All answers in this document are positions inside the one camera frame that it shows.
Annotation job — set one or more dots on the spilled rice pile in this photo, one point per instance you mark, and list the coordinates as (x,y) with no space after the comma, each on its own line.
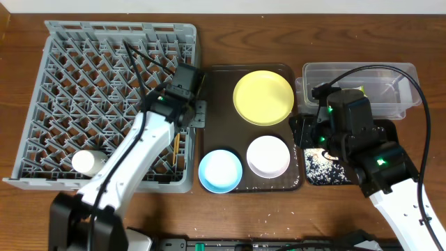
(323,169)

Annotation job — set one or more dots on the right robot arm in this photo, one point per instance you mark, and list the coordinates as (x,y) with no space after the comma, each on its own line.
(374,160)

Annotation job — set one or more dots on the yellow round plate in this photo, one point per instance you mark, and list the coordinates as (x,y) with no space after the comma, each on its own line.
(263,98)

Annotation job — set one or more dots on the light blue bowl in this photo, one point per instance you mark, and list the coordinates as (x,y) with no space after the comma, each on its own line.
(220,171)

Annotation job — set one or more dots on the white round bowl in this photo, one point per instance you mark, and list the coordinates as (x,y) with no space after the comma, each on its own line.
(268,156)

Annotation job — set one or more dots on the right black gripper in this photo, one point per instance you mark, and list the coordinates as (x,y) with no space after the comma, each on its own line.
(304,130)

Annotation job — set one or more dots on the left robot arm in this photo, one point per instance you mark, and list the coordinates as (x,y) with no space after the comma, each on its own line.
(93,218)

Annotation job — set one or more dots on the black plastic tray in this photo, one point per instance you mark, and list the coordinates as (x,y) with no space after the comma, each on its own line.
(387,128)

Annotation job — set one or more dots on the white cup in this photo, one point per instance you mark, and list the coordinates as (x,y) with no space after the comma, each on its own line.
(89,162)

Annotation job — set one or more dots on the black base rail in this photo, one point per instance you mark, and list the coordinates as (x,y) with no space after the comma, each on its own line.
(179,244)

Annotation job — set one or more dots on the clear plastic bin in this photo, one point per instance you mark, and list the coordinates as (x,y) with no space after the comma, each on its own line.
(389,92)

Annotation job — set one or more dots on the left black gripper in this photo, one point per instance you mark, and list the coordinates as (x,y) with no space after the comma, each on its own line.
(199,113)

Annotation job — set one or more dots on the wooden chopstick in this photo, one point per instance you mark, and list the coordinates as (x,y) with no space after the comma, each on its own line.
(177,143)
(174,155)

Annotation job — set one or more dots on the grey plastic dish rack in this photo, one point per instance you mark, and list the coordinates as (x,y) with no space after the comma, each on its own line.
(86,95)

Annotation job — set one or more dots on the dark brown serving tray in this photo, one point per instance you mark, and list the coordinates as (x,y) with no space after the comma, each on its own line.
(226,129)

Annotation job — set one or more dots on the green orange snack wrapper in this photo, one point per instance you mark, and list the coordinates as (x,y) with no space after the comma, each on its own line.
(360,90)

